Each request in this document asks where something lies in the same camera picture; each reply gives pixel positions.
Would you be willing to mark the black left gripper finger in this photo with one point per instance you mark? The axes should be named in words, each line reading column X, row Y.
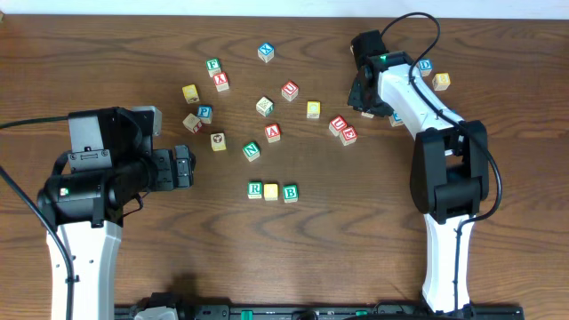
column 183, row 152
column 185, row 173

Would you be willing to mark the green N block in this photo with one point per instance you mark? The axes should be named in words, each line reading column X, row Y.
column 251, row 151

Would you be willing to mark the green R block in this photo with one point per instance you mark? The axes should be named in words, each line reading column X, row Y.
column 255, row 190

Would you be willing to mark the yellow O block placed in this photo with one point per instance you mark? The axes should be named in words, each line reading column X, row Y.
column 271, row 192

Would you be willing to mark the red U block upper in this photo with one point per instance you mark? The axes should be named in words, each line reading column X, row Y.
column 290, row 91

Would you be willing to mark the white 6 block red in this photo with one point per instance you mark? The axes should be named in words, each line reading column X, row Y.
column 192, row 123

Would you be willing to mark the green F block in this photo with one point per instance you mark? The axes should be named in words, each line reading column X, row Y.
column 213, row 67

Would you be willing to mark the blue 2 block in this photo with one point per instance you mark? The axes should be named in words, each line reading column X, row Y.
column 395, row 120

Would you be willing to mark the red U block lower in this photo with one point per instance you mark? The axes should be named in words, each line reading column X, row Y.
column 336, row 125

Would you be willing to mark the blue D block upper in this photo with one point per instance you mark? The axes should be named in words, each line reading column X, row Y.
column 425, row 67

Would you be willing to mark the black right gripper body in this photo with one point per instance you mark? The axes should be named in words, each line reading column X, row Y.
column 361, row 95

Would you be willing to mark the soccer ball block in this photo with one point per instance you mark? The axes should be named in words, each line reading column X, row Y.
column 218, row 141

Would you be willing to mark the white picture block teal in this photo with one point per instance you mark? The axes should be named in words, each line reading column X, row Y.
column 265, row 106

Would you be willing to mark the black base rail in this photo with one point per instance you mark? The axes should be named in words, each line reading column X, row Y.
column 390, row 310

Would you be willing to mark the red A block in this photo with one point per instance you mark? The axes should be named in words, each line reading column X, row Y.
column 272, row 133

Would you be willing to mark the blue P block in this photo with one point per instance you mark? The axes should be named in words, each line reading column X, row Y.
column 204, row 113

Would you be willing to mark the yellow block left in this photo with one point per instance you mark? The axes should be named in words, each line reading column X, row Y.
column 190, row 93

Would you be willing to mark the red Y block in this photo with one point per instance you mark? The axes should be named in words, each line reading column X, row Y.
column 221, row 82

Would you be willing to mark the green B block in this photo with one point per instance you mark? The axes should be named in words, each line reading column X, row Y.
column 290, row 193

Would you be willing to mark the red u block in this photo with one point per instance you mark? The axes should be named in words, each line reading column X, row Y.
column 290, row 91
column 336, row 125

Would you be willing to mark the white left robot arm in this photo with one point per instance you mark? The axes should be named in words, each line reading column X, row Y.
column 86, row 209

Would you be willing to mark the yellow 8 block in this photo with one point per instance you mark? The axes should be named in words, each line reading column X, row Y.
column 441, row 81

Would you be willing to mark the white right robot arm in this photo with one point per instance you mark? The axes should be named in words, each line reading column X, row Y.
column 450, row 167

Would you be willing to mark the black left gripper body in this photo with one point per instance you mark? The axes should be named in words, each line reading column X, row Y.
column 182, row 165

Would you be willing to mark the blue X block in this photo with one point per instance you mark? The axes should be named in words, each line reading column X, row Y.
column 266, row 52

